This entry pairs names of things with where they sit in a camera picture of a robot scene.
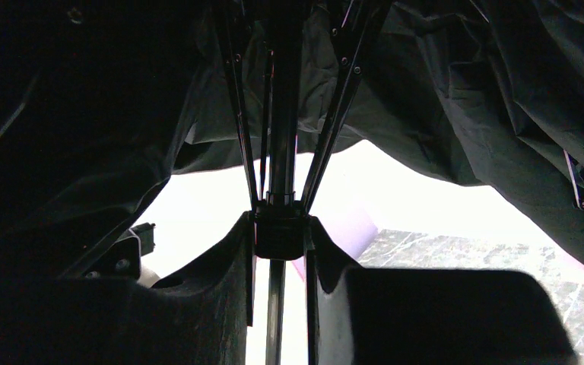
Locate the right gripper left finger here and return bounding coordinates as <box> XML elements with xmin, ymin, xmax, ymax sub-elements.
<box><xmin>0</xmin><ymin>213</ymin><xmax>252</xmax><ymax>364</ymax></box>

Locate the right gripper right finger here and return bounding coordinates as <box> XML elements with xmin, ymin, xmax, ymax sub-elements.
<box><xmin>303</xmin><ymin>217</ymin><xmax>579</xmax><ymax>364</ymax></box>

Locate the pink and black umbrella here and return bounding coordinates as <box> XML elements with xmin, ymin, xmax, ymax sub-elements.
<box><xmin>0</xmin><ymin>1</ymin><xmax>584</xmax><ymax>364</ymax></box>

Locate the red framed whiteboard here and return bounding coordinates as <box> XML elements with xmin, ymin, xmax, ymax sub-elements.
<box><xmin>293</xmin><ymin>214</ymin><xmax>379</xmax><ymax>291</ymax></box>

